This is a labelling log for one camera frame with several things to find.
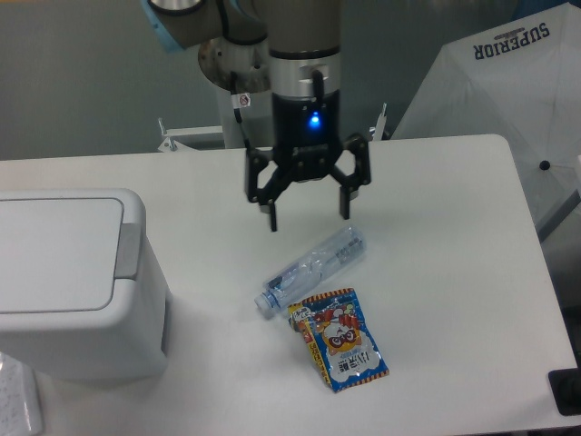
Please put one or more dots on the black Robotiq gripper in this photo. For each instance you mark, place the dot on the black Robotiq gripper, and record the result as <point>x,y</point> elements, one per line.
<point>307,146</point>

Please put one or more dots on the white trash can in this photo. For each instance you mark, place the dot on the white trash can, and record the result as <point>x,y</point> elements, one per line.
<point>125,339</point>

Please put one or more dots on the white trash can lid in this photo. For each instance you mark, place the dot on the white trash can lid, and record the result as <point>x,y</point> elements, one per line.
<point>64,255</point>

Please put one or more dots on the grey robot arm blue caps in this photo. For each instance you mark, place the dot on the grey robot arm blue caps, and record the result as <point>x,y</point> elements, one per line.
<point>296,46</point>

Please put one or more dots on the clear plastic water bottle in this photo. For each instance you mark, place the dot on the clear plastic water bottle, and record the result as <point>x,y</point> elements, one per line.
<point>303,275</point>

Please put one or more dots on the blue snack bag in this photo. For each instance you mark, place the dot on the blue snack bag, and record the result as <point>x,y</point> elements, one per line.
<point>334,328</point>

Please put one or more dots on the white Superior umbrella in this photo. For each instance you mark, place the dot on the white Superior umbrella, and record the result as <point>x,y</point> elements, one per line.
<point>521,81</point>

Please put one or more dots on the black device at table edge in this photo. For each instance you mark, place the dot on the black device at table edge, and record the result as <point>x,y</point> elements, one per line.
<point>565,385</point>

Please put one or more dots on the white paper with writing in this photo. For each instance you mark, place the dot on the white paper with writing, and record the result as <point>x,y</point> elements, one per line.
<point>20,406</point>

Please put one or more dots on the white metal base frame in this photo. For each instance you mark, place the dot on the white metal base frame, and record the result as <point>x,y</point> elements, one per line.
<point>212,137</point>

